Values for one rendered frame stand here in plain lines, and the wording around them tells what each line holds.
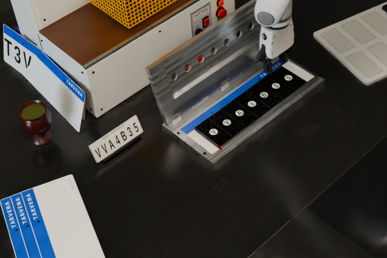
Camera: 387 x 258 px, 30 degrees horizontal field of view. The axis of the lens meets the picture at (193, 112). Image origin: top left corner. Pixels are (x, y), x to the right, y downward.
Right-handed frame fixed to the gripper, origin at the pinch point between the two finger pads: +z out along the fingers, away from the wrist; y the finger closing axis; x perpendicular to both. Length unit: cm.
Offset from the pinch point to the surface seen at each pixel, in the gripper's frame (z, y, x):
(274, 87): 0.9, -7.2, -6.5
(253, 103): 0.9, -15.9, -6.7
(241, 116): 0.9, -21.9, -7.7
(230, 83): 2.2, -13.7, 4.8
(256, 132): 2.3, -22.3, -13.9
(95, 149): 0, -58, 10
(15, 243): -6, -90, -4
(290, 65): 1.1, 2.8, -3.3
